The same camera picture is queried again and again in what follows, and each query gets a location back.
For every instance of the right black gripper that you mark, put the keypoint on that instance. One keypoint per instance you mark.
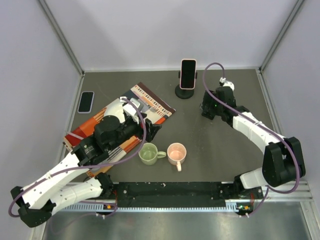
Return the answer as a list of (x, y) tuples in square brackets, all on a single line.
[(208, 98)]

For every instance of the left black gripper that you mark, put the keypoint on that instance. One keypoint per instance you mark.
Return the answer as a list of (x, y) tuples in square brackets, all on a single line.
[(151, 129)]

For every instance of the black round-base phone stand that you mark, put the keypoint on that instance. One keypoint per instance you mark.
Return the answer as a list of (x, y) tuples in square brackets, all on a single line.
[(183, 93)]

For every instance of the pink case smartphone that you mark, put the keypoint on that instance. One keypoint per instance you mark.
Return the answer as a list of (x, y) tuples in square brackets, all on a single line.
[(188, 74)]

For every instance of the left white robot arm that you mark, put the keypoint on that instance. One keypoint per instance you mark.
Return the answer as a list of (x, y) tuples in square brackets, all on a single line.
[(39, 201)]

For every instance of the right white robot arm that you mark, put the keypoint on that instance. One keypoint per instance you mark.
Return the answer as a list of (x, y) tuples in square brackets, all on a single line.
[(283, 159)]

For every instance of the green ceramic mug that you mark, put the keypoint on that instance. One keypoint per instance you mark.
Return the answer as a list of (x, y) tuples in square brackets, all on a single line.
[(149, 154)]

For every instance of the pink ceramic mug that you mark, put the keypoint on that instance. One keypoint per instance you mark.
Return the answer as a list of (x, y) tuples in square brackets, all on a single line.
[(176, 155)]

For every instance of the white plate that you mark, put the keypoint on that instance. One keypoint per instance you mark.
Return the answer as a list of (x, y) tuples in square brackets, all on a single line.
[(115, 108)]

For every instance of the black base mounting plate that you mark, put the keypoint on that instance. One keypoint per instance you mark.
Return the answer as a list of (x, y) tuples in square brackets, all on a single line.
[(177, 194)]

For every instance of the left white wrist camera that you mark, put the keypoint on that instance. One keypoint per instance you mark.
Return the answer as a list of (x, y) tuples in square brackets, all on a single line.
[(130, 111)]

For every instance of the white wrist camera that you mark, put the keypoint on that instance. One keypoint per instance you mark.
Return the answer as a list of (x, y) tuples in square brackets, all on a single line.
[(223, 82), (130, 111)]

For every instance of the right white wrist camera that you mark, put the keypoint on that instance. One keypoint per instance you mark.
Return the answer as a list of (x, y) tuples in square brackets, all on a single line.
[(223, 82)]

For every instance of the grey slotted cable duct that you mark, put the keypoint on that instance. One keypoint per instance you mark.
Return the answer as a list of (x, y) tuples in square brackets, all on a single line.
[(227, 206)]

